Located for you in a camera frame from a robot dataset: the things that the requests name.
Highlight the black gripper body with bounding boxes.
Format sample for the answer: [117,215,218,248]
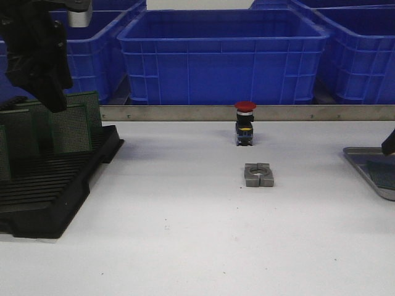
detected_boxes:
[1,1,73,93]

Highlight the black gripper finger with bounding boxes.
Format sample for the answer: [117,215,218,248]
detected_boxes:
[29,73,67,113]
[381,129,395,155]

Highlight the green perforated circuit board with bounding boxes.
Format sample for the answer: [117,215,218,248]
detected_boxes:
[15,100,54,153]
[0,125,11,181]
[49,104,92,154]
[367,161,394,190]
[1,109,40,169]
[66,91,102,134]

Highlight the silver metal tray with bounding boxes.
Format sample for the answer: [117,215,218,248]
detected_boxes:
[343,147,394,202]

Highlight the black slotted board rack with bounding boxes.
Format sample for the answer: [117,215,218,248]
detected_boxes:
[0,95,125,240]

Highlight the blue plastic crate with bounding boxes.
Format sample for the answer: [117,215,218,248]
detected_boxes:
[312,7,394,105]
[250,0,394,9]
[1,10,131,102]
[117,9,328,105]
[49,0,148,15]

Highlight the blue plastic crate rear left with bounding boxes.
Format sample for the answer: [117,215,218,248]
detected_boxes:
[49,0,148,15]

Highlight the blue plastic crate centre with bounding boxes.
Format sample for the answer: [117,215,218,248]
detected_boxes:
[117,9,328,105]

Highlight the grey metal pipe clamp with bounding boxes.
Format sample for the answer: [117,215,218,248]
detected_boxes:
[244,163,275,187]

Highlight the red emergency stop button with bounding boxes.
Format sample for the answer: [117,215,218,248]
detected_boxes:
[235,101,257,146]

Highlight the blue plastic crate rear right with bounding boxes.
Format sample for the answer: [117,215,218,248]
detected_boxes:
[250,0,394,9]

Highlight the steel table edge rail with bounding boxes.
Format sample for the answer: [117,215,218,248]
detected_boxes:
[100,105,395,123]

